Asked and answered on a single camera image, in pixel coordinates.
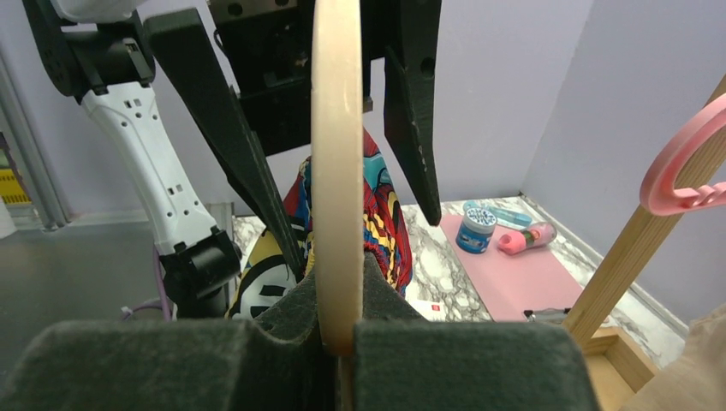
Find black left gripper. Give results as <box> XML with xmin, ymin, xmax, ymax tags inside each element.
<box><xmin>144</xmin><ymin>0</ymin><xmax>442</xmax><ymax>274</ymax></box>

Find pink plastic hanger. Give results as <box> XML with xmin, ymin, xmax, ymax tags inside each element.
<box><xmin>640</xmin><ymin>102</ymin><xmax>725</xmax><ymax>217</ymax></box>

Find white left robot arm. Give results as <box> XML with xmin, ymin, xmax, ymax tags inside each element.
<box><xmin>23</xmin><ymin>1</ymin><xmax>320</xmax><ymax>319</ymax></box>

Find overhead metal frame equipment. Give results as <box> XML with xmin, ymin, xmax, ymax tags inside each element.
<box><xmin>1</xmin><ymin>57</ymin><xmax>72</xmax><ymax>231</ymax></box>

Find light blue flat case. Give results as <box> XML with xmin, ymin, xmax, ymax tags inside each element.
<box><xmin>463</xmin><ymin>200</ymin><xmax>533</xmax><ymax>230</ymax></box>

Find cream plastic hanger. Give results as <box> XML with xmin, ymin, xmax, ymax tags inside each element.
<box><xmin>311</xmin><ymin>0</ymin><xmax>363</xmax><ymax>356</ymax></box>

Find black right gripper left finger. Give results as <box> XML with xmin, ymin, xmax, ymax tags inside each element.
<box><xmin>1</xmin><ymin>273</ymin><xmax>334</xmax><ymax>410</ymax></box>

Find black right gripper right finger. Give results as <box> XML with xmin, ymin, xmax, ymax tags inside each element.
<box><xmin>353</xmin><ymin>253</ymin><xmax>600</xmax><ymax>410</ymax></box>

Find pink clipboard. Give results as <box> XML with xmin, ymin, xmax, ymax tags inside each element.
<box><xmin>440</xmin><ymin>215</ymin><xmax>582</xmax><ymax>322</ymax></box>

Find pink glue stick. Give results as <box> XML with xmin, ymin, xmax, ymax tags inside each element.
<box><xmin>497</xmin><ymin>223</ymin><xmax>557</xmax><ymax>256</ymax></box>

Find comic print shorts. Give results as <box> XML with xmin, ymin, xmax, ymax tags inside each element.
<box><xmin>224</xmin><ymin>131</ymin><xmax>414</xmax><ymax>319</ymax></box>

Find blue lidded jar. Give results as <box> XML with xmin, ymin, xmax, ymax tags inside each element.
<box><xmin>455</xmin><ymin>206</ymin><xmax>497</xmax><ymax>254</ymax></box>

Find beige shorts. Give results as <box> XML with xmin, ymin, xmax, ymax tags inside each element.
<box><xmin>622</xmin><ymin>305</ymin><xmax>725</xmax><ymax>411</ymax></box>

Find wooden clothes rack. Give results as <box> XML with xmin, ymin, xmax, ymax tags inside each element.
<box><xmin>562</xmin><ymin>81</ymin><xmax>725</xmax><ymax>410</ymax></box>

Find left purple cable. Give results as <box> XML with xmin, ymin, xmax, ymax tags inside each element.
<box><xmin>120</xmin><ymin>243</ymin><xmax>174</xmax><ymax>322</ymax></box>

